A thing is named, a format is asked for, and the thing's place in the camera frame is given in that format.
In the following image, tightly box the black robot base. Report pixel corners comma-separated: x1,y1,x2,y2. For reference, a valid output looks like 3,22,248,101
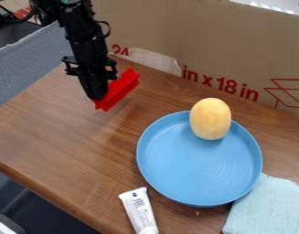
29,0,60,27

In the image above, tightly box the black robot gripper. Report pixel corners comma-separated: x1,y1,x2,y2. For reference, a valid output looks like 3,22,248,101
63,18,118,101

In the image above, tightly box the light blue towel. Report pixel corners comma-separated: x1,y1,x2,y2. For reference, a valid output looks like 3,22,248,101
222,175,299,234

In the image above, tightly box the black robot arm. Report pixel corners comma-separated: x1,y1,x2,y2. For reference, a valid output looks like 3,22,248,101
55,0,118,101

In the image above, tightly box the yellow potato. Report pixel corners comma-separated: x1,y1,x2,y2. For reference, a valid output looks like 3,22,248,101
190,98,231,140

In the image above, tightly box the white cream tube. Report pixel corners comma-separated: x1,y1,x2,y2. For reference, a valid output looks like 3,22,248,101
119,187,159,234

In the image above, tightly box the blue round plate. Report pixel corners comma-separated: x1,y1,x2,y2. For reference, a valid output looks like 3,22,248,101
135,112,263,207

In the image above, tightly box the brown cardboard box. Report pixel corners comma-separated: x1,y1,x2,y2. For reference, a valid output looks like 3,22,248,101
92,0,299,116

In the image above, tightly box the red plastic block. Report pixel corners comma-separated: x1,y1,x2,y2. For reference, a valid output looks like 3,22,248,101
92,68,139,112

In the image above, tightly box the grey fabric panel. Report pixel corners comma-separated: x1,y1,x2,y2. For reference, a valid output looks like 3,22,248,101
0,22,72,106

